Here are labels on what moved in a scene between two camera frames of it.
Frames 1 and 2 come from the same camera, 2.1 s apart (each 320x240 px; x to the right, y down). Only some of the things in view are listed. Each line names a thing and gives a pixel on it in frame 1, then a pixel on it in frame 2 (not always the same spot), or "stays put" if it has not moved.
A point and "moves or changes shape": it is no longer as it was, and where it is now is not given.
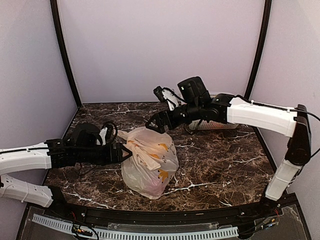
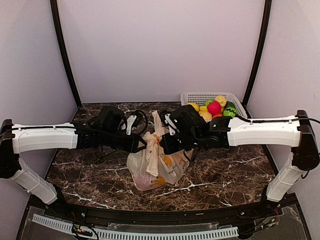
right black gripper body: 173,122 -> 187,141
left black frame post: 56,12 stays put
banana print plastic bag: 153,163 moves or changes shape
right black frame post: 266,19 stays put
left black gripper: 111,159 -> 132,146
